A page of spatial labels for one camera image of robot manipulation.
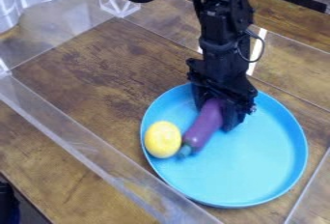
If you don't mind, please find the blue round tray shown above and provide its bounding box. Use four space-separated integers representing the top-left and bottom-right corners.
146 93 309 208

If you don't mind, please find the clear acrylic enclosure wall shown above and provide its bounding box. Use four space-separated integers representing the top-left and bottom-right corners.
0 0 330 224

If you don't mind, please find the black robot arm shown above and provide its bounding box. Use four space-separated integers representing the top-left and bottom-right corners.
187 0 258 131

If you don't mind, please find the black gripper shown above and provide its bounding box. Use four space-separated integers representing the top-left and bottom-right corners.
184 39 261 133

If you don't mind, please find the purple toy eggplant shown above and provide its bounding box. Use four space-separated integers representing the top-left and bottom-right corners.
178 98 225 157

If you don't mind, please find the yellow toy lemon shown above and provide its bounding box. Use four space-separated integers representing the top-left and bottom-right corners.
144 121 182 158

